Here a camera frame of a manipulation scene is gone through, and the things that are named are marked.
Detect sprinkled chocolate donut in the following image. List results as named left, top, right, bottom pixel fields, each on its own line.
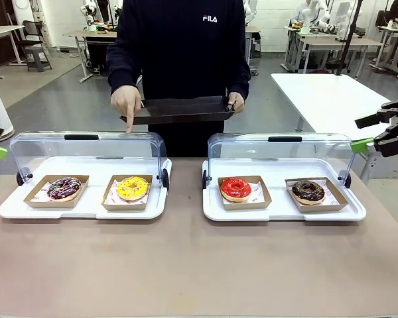
left=23, top=174, right=90, bottom=209

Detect chocolate donut with colourful sprinkles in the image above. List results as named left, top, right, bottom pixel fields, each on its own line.
left=46, top=177, right=82, bottom=202

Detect yellow glazed sprinkle donut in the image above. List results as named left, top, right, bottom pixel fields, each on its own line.
left=117, top=176, right=149, bottom=201

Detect yellow frosted donut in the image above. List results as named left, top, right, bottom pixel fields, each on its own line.
left=101, top=174, right=153, bottom=212

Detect black serving tray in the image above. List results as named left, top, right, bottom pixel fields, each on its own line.
left=119, top=95, right=235, bottom=126

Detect person's right forearm navy sleeve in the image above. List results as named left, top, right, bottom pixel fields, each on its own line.
left=106, top=39, right=144, bottom=97

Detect person's left forearm navy sleeve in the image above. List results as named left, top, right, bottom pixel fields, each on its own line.
left=224, top=46, right=251, bottom=100

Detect chocolate frosted donut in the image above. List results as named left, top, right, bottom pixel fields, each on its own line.
left=285, top=178, right=349, bottom=213

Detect brown chocolate glazed donut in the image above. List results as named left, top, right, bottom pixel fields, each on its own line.
left=291, top=180, right=326, bottom=205

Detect background person in light shirt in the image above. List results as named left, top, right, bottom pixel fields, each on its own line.
left=290, top=0, right=316, bottom=30

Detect red frosted donut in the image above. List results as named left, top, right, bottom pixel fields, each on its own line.
left=218, top=176, right=272, bottom=211

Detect red glazed donut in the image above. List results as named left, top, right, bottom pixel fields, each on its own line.
left=220, top=178, right=252, bottom=203

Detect person in navy sweatshirt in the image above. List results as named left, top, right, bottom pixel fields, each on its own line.
left=105, top=0, right=251, bottom=158

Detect person's right hand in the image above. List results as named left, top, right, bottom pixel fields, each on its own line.
left=111, top=85, right=143, bottom=134

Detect person's left hand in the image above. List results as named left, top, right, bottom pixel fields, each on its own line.
left=228, top=91, right=245, bottom=114

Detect white side table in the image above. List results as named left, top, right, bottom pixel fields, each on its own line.
left=271, top=72, right=393, bottom=142

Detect white background desk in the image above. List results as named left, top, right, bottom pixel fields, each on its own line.
left=376, top=25, right=398, bottom=80

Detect black tripod pole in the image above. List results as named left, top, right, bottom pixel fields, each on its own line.
left=334, top=0, right=366, bottom=77

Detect beige top background table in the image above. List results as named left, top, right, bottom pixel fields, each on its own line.
left=298, top=35, right=383, bottom=79

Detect clear dome lid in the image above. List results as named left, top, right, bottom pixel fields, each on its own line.
left=9, top=131, right=170, bottom=192
left=202, top=133, right=356, bottom=190

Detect grey chair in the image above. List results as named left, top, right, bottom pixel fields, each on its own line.
left=21, top=19, right=54, bottom=72

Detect white background robot arms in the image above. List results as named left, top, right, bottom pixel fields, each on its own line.
left=301, top=0, right=356, bottom=38

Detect white display tray base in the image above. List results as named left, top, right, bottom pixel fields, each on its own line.
left=0, top=156, right=172, bottom=220
left=202, top=158, right=367, bottom=222

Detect wooden top background table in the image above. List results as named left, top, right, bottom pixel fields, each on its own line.
left=62, top=30, right=117, bottom=83

